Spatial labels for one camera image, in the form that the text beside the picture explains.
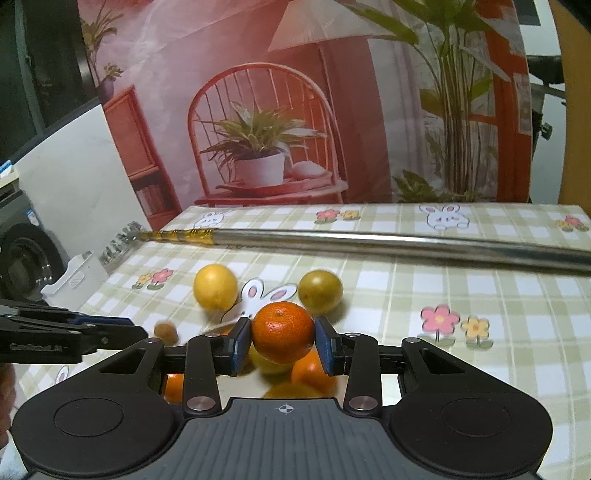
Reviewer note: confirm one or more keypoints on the telescopic steel rake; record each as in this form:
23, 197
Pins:
369, 242

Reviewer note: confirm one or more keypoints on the grey washing machine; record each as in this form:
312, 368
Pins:
27, 258

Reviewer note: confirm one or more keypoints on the wooden door panel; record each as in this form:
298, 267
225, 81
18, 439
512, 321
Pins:
577, 138

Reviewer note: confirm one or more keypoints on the small white blue box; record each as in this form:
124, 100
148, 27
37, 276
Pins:
5, 167

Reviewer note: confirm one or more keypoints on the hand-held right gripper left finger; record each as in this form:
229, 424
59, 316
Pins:
241, 344

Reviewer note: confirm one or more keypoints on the yellow-green round citrus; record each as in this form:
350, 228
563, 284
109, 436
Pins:
320, 290

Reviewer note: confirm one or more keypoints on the brown longan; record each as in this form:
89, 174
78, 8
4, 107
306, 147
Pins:
165, 332

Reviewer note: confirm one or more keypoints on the white plastic basket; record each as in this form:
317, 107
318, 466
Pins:
69, 279

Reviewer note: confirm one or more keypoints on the printed room scene backdrop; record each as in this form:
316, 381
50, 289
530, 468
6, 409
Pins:
369, 115

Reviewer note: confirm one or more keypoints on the orange mandarin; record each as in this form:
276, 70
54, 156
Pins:
174, 388
282, 332
311, 376

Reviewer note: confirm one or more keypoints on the dark glass window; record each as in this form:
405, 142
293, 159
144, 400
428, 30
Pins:
41, 69

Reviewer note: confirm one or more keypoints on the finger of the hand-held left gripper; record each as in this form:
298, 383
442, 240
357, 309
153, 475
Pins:
115, 336
108, 321

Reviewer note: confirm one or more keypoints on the checked bunny tablecloth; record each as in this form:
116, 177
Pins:
461, 286

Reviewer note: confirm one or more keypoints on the large yellow lemon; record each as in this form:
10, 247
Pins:
215, 286

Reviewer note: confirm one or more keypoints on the small yellow lemon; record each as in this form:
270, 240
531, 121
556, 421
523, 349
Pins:
267, 364

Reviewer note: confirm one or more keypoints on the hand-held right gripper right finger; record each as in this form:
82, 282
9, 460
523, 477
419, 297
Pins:
324, 346

